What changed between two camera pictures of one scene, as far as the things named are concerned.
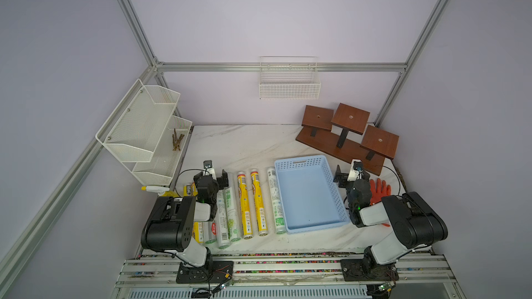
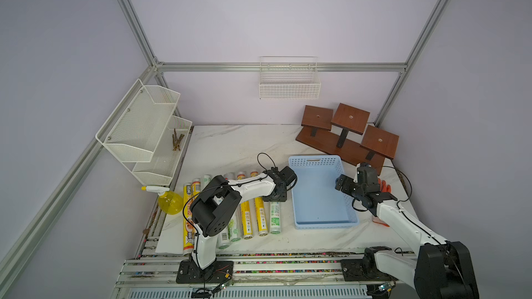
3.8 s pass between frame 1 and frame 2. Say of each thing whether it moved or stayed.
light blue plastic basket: moved
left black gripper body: moved
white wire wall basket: stayed
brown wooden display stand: stayed
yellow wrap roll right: stayed
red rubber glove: stayed
